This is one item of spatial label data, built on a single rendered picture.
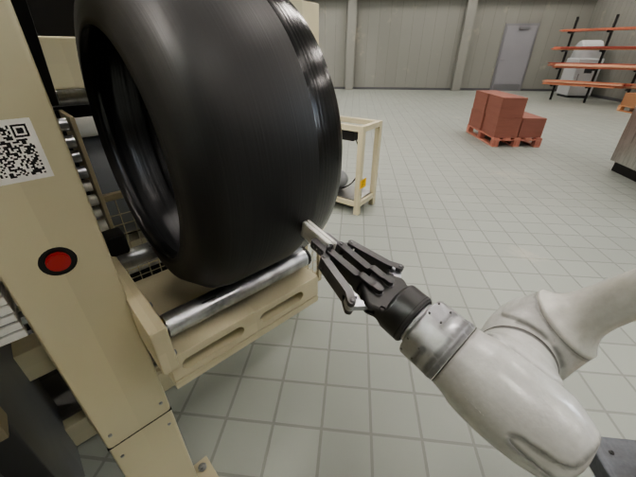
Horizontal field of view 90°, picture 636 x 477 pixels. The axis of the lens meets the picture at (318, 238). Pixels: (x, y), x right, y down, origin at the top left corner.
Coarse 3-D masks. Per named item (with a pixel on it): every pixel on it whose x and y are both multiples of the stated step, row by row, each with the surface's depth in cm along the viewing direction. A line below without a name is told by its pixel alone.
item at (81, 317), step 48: (0, 0) 34; (0, 48) 36; (0, 96) 37; (48, 144) 42; (0, 192) 40; (48, 192) 43; (0, 240) 42; (48, 240) 45; (96, 240) 50; (48, 288) 48; (96, 288) 52; (48, 336) 50; (96, 336) 55; (96, 384) 58; (144, 384) 66; (144, 432) 70
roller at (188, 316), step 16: (288, 256) 73; (304, 256) 74; (272, 272) 69; (288, 272) 72; (224, 288) 63; (240, 288) 64; (256, 288) 67; (192, 304) 59; (208, 304) 60; (224, 304) 62; (176, 320) 57; (192, 320) 58
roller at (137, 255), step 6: (138, 246) 77; (144, 246) 77; (132, 252) 75; (138, 252) 76; (144, 252) 76; (150, 252) 77; (120, 258) 73; (126, 258) 74; (132, 258) 75; (138, 258) 76; (144, 258) 77; (150, 258) 78; (126, 264) 74; (132, 264) 75; (138, 264) 77
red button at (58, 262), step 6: (60, 252) 47; (48, 258) 46; (54, 258) 46; (60, 258) 47; (66, 258) 47; (48, 264) 46; (54, 264) 47; (60, 264) 47; (66, 264) 48; (54, 270) 47; (60, 270) 47
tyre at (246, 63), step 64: (128, 0) 38; (192, 0) 38; (256, 0) 44; (128, 64) 40; (192, 64) 37; (256, 64) 41; (320, 64) 48; (128, 128) 77; (192, 128) 38; (256, 128) 41; (320, 128) 48; (128, 192) 72; (192, 192) 41; (256, 192) 43; (320, 192) 52; (192, 256) 51; (256, 256) 52
